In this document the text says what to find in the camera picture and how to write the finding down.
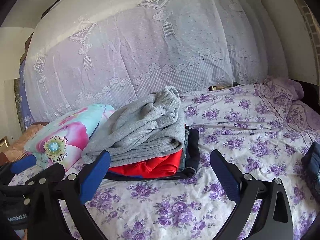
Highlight purple floral pillowcase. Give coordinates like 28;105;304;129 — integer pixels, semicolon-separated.
261;76;304;107

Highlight grey sweatpants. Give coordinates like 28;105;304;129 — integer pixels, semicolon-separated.
81;86;185;167

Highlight blue denim jeans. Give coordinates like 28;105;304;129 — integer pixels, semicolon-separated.
301;141;319;197

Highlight beige checked curtain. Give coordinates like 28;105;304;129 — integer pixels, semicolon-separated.
295;0;319;67

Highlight wooden headboard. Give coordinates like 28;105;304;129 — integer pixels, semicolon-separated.
20;34;33;64

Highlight white lace covered bedding pile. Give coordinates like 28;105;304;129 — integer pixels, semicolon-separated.
24;0;289;122

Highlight purple floral bedspread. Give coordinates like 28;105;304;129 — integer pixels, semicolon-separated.
1;79;319;239

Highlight folded floral teal blanket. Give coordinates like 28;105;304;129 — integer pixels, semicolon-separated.
24;104;115;171

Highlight folded dark clothes stack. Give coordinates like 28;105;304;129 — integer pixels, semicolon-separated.
104;126;200;181

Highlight brown quilted pillow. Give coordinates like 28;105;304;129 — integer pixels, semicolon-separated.
1;122;48;165

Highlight folded red shorts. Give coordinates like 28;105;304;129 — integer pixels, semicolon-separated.
107;150;183;179

